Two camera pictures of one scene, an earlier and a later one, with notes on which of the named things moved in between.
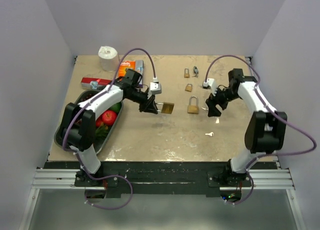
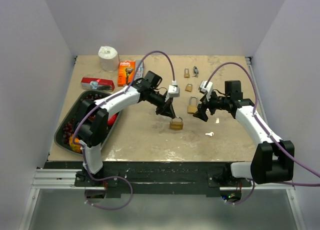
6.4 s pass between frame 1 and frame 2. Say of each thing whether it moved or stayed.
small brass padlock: stayed
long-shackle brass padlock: stayed
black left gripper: moved
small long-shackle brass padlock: stayed
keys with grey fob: stayed
